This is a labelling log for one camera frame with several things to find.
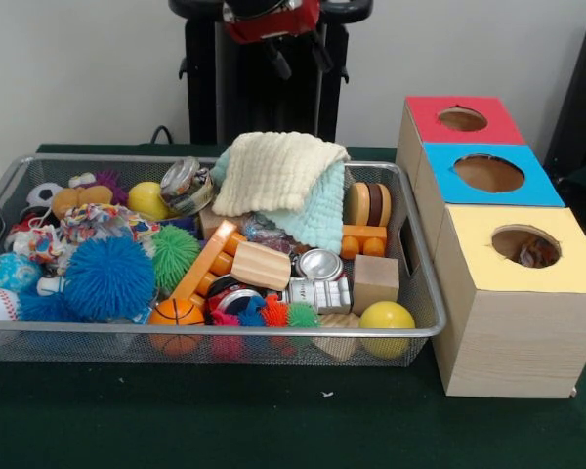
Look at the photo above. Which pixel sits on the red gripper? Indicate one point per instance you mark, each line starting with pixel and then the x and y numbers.
pixel 278 24

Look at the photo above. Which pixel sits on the cream muslin cloth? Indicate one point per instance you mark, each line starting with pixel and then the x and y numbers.
pixel 273 171

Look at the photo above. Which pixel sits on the mint green muslin cloth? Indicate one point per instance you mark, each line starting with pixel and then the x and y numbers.
pixel 322 215

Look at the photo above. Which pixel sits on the white cloth with colourful spots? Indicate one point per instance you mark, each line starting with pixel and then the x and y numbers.
pixel 102 220

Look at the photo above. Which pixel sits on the wooden box with three holes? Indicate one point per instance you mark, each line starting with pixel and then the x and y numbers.
pixel 517 342

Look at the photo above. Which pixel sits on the clear mesh bin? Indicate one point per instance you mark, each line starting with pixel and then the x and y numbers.
pixel 54 344

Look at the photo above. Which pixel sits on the wooden striped burger toy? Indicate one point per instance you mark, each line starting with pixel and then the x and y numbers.
pixel 368 202

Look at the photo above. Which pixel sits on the ridged wooden block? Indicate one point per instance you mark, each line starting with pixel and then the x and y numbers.
pixel 261 266

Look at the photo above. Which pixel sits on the brown plush teddy bear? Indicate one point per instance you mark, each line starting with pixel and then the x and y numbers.
pixel 78 198

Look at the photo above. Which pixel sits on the large yellow ball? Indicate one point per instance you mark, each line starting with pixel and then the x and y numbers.
pixel 388 320

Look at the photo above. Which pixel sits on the small orange basketball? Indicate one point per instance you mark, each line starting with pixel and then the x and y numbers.
pixel 176 312

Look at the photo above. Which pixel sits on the large blue spiky ball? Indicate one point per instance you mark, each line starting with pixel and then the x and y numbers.
pixel 110 278

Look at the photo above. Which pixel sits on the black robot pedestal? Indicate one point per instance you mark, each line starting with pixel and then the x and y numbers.
pixel 254 107

